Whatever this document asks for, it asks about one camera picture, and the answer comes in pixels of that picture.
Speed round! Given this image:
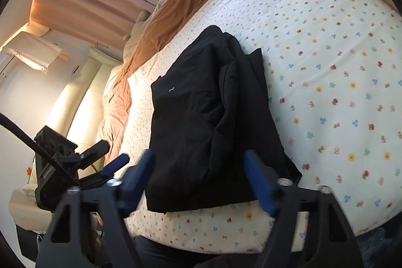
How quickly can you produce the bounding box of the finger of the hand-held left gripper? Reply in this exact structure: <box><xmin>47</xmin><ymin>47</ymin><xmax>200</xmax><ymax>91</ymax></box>
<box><xmin>100</xmin><ymin>153</ymin><xmax>130</xmax><ymax>178</ymax></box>
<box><xmin>75</xmin><ymin>139</ymin><xmax>111</xmax><ymax>170</ymax></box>

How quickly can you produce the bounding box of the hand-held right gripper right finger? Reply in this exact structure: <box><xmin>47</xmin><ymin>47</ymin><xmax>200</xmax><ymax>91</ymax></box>
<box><xmin>243</xmin><ymin>149</ymin><xmax>365</xmax><ymax>268</ymax></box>

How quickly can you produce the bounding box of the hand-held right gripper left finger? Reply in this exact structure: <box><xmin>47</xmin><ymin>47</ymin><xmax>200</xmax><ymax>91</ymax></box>
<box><xmin>36</xmin><ymin>149</ymin><xmax>156</xmax><ymax>268</ymax></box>

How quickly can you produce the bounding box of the black shirt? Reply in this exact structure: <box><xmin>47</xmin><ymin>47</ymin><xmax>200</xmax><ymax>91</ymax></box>
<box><xmin>145</xmin><ymin>25</ymin><xmax>303</xmax><ymax>216</ymax></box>

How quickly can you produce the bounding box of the cream padded headboard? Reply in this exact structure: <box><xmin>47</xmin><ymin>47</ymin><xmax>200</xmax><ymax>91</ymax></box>
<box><xmin>52</xmin><ymin>47</ymin><xmax>124</xmax><ymax>151</ymax></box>

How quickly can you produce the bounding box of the white air conditioner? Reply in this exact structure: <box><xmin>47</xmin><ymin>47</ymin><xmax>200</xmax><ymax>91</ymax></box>
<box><xmin>0</xmin><ymin>54</ymin><xmax>17</xmax><ymax>82</ymax></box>

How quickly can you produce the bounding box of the white cloth cover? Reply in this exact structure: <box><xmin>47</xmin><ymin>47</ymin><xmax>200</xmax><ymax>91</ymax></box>
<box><xmin>1</xmin><ymin>31</ymin><xmax>70</xmax><ymax>71</ymax></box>

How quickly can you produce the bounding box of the floral white bed sheet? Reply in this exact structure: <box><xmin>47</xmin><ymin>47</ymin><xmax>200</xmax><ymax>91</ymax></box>
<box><xmin>121</xmin><ymin>0</ymin><xmax>402</xmax><ymax>253</ymax></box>

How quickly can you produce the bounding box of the brown blanket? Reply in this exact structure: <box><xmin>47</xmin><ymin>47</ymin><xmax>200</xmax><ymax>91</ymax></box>
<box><xmin>97</xmin><ymin>0</ymin><xmax>233</xmax><ymax>163</ymax></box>

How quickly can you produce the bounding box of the pink curtain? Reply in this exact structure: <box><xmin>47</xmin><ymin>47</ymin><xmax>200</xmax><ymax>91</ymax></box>
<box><xmin>29</xmin><ymin>0</ymin><xmax>158</xmax><ymax>38</ymax></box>

